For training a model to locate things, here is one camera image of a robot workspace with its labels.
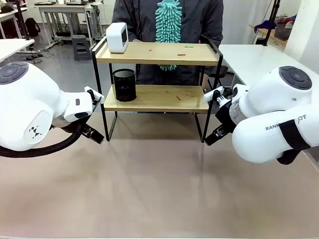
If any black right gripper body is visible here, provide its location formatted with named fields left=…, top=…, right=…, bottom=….
left=214, top=101, right=240, bottom=132

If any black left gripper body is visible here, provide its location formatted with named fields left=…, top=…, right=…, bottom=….
left=79, top=121, right=97, bottom=137

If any teal chenille duster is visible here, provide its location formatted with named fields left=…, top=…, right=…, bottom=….
left=155, top=0, right=184, bottom=71

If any black mesh pen holder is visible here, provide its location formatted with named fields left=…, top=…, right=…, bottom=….
left=113, top=69, right=138, bottom=102

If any large white table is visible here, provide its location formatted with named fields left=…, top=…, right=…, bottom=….
left=218, top=44, right=310, bottom=88

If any grey step stool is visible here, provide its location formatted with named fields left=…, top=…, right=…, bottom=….
left=72, top=34, right=92, bottom=61

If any wooden background table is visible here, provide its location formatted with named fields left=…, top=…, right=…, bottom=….
left=249, top=23, right=292, bottom=47

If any white box screen device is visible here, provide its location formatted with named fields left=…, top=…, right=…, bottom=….
left=106, top=22, right=129, bottom=54

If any blue and red cloth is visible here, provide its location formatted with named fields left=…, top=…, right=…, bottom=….
left=254, top=14, right=299, bottom=33

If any person in dark jacket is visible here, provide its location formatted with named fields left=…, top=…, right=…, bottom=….
left=111, top=0, right=224, bottom=87

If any black stand pole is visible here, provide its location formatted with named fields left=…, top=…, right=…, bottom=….
left=16, top=0, right=30, bottom=41
left=263, top=0, right=281, bottom=47

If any white side table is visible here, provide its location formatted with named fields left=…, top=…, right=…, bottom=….
left=0, top=38, right=35, bottom=63

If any black backpack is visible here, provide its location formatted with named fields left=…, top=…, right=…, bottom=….
left=24, top=17, right=40, bottom=38

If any white background desk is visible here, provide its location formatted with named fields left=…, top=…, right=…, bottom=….
left=33, top=1, right=100, bottom=48

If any white background table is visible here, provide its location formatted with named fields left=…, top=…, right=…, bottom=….
left=0, top=6, right=28, bottom=39

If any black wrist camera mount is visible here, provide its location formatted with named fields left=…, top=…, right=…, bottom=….
left=213, top=88, right=234, bottom=108

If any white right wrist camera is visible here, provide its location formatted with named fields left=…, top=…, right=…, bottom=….
left=203, top=86, right=225, bottom=103

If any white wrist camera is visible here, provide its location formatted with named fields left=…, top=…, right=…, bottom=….
left=84, top=86, right=105, bottom=104
left=203, top=86, right=225, bottom=103

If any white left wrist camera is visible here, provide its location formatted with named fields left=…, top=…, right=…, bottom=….
left=84, top=86, right=105, bottom=104

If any black braided cable sleeve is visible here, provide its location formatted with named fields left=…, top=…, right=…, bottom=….
left=0, top=119, right=88, bottom=158

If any black arm strap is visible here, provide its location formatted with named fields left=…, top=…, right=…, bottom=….
left=276, top=119, right=312, bottom=165

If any black frame wooden shelf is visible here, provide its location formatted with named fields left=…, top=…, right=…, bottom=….
left=91, top=36, right=224, bottom=143

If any grey wire basket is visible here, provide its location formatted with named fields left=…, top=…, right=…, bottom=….
left=276, top=23, right=294, bottom=40

